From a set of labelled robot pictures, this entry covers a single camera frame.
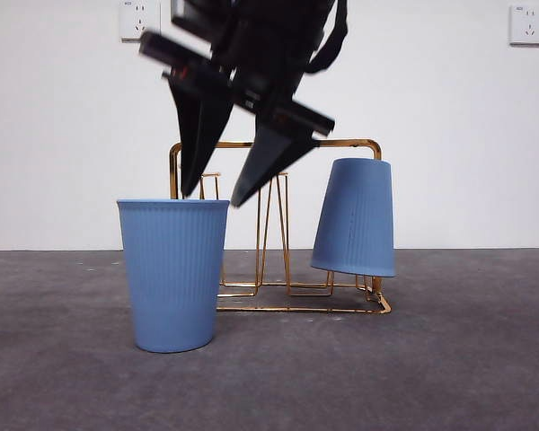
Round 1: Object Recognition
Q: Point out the blue ribbed cup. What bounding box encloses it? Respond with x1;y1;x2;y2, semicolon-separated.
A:
116;197;232;354
309;157;397;279

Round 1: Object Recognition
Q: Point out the gold wire cup rack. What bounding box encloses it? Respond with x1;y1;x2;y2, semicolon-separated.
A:
168;138;393;315

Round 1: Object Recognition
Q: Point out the white wall socket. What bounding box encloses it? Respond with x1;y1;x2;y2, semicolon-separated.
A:
508;4;539;48
119;0;162;44

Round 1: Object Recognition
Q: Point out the black sleeved cable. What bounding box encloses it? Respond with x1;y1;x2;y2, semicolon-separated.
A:
305;0;349;75

